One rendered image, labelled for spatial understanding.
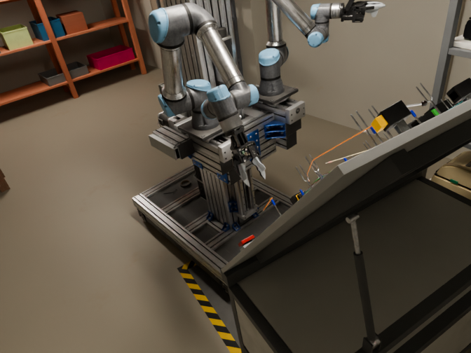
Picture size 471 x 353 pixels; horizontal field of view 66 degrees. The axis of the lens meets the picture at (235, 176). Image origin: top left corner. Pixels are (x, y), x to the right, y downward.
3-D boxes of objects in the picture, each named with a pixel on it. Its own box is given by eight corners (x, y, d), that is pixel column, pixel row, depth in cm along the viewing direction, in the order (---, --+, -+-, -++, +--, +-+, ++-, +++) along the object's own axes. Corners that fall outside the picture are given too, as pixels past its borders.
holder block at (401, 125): (448, 119, 80) (422, 87, 82) (404, 143, 79) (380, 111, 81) (438, 127, 84) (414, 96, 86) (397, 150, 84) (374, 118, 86)
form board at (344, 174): (418, 164, 190) (416, 161, 190) (670, 6, 98) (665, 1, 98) (223, 273, 147) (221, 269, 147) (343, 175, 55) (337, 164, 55)
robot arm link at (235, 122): (216, 122, 129) (236, 113, 131) (222, 134, 130) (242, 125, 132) (221, 121, 122) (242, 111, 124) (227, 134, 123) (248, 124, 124)
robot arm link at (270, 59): (256, 78, 208) (254, 54, 200) (264, 70, 217) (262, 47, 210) (277, 78, 203) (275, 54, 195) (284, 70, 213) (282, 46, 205)
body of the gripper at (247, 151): (242, 165, 124) (228, 133, 122) (235, 164, 132) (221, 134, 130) (261, 155, 125) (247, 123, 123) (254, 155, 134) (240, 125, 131)
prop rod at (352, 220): (350, 218, 83) (366, 315, 94) (358, 213, 84) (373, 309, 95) (345, 216, 84) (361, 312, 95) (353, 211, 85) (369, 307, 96)
